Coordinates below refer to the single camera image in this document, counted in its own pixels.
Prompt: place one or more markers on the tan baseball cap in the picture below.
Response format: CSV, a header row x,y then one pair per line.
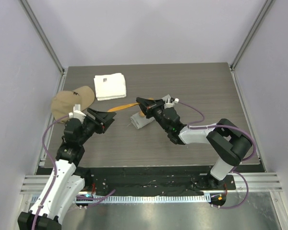
x,y
62,104

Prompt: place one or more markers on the left aluminium frame post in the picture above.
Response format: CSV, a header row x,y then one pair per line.
x,y
40,32

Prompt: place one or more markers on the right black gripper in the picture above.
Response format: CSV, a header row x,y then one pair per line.
x,y
145,104

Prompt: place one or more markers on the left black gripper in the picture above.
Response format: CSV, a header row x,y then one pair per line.
x,y
102,120

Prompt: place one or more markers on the yellow wooden knife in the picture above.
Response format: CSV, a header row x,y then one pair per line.
x,y
122,107

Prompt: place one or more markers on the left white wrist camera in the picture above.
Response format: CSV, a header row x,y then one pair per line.
x,y
77,113

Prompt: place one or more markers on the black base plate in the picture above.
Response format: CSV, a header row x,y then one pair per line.
x,y
154,181

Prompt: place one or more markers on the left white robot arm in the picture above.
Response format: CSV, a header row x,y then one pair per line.
x,y
67,179

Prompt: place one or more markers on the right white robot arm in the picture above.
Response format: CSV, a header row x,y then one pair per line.
x,y
230,143

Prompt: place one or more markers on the green handled wooden spoon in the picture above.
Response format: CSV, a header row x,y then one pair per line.
x,y
143,104

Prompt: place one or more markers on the perforated cable duct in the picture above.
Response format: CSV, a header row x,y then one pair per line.
x,y
157,199

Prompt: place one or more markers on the aluminium frame post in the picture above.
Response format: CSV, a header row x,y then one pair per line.
x,y
40,32
252,32

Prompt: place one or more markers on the white folded towel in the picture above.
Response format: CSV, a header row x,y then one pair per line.
x,y
108,87

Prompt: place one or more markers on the right aluminium frame post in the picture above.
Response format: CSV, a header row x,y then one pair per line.
x,y
252,32

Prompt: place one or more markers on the grey cloth napkin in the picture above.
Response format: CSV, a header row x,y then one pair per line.
x,y
139,121

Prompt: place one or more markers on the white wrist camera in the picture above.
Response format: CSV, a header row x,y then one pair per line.
x,y
170,102
77,113

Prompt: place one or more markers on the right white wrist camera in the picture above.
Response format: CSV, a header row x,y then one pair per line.
x,y
170,102

